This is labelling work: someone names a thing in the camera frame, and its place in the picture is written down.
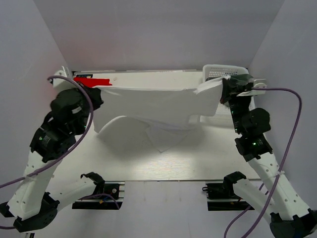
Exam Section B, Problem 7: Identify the blue label sticker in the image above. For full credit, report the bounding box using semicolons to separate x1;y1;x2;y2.
75;74;93;78

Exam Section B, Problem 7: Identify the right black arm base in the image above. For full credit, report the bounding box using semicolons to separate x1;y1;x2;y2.
202;182;249;211

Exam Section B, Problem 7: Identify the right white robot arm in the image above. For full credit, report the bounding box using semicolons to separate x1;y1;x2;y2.
220;74;317;238

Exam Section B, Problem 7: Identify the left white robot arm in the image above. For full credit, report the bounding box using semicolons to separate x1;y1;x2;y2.
0;87;105;233

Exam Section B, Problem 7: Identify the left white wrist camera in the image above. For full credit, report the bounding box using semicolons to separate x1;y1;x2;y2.
48;65;75;90

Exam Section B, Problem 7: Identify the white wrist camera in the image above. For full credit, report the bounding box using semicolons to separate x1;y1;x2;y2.
48;65;75;90
237;78;267;97

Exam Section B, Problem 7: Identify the white plastic basket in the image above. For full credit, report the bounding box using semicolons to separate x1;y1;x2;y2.
200;64;249;127

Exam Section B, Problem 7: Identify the folded red t shirt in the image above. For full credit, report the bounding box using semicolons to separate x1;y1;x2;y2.
73;77;112;88

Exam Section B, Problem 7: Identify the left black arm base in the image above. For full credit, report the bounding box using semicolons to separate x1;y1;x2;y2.
72;181;125;211

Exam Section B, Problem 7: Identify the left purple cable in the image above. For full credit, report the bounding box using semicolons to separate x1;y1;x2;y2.
0;75;123;230

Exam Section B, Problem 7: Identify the grey t shirt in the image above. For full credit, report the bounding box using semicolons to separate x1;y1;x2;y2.
229;74;253;86

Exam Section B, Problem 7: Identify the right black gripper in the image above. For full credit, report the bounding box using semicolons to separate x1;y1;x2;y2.
220;77;254;133

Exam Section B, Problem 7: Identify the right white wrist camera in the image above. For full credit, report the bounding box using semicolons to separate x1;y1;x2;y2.
237;78;267;97

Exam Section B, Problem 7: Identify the white t shirt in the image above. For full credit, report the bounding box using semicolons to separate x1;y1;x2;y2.
93;76;225;152

